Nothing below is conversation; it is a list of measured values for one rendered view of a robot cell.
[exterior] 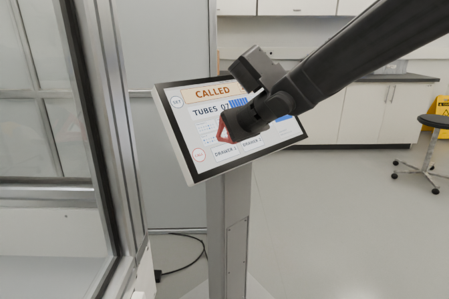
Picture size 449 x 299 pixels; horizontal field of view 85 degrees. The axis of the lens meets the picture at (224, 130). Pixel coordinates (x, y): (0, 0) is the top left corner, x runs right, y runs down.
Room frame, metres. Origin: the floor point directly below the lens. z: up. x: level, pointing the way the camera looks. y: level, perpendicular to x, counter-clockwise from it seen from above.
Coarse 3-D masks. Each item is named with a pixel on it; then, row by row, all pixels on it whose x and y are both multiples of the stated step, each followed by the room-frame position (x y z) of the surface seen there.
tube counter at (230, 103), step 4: (248, 96) 0.87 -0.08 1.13; (252, 96) 0.88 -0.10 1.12; (224, 100) 0.80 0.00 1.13; (228, 100) 0.81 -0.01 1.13; (232, 100) 0.82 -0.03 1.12; (236, 100) 0.83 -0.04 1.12; (240, 100) 0.83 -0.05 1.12; (244, 100) 0.84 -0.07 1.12; (248, 100) 0.85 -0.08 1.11; (220, 104) 0.78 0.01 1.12; (224, 104) 0.79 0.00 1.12; (228, 104) 0.80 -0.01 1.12; (232, 104) 0.80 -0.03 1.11; (236, 104) 0.81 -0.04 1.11; (240, 104) 0.82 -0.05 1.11; (244, 104) 0.83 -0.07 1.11; (224, 108) 0.78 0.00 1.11; (228, 108) 0.78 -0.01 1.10
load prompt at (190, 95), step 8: (192, 88) 0.77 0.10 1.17; (200, 88) 0.79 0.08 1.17; (208, 88) 0.80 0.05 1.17; (216, 88) 0.82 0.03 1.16; (224, 88) 0.84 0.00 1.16; (232, 88) 0.85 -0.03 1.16; (240, 88) 0.87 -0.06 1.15; (184, 96) 0.73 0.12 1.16; (192, 96) 0.75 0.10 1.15; (200, 96) 0.76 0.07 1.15; (208, 96) 0.78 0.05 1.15; (216, 96) 0.80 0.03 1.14; (224, 96) 0.81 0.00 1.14
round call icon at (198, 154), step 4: (196, 148) 0.63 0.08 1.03; (200, 148) 0.64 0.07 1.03; (192, 152) 0.62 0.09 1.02; (196, 152) 0.62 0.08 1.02; (200, 152) 0.63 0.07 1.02; (204, 152) 0.64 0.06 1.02; (192, 156) 0.61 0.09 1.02; (196, 156) 0.62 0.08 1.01; (200, 156) 0.62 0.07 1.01; (204, 156) 0.63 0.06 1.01; (196, 160) 0.61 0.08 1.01; (200, 160) 0.61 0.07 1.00; (204, 160) 0.62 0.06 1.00
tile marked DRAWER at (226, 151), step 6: (222, 144) 0.68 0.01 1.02; (228, 144) 0.69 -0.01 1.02; (234, 144) 0.70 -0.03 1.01; (216, 150) 0.66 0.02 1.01; (222, 150) 0.67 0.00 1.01; (228, 150) 0.68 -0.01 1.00; (234, 150) 0.69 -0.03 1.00; (216, 156) 0.64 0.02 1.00; (222, 156) 0.65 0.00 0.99; (228, 156) 0.66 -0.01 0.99; (234, 156) 0.67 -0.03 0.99; (216, 162) 0.63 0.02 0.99
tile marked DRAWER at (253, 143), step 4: (256, 136) 0.76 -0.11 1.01; (260, 136) 0.77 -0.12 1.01; (244, 140) 0.73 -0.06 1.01; (248, 140) 0.74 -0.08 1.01; (252, 140) 0.74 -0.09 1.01; (256, 140) 0.75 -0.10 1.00; (260, 140) 0.76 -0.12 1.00; (244, 144) 0.72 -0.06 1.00; (248, 144) 0.73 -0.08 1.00; (252, 144) 0.73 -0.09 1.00; (256, 144) 0.74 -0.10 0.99; (260, 144) 0.75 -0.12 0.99; (264, 144) 0.76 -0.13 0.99; (244, 148) 0.71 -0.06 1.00; (248, 148) 0.71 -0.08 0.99; (252, 148) 0.72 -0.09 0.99
